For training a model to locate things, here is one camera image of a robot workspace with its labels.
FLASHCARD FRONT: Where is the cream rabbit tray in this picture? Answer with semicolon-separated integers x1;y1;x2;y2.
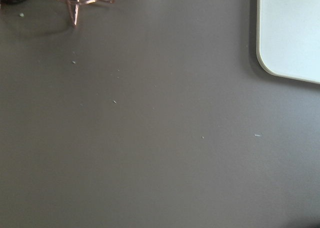
256;0;320;84

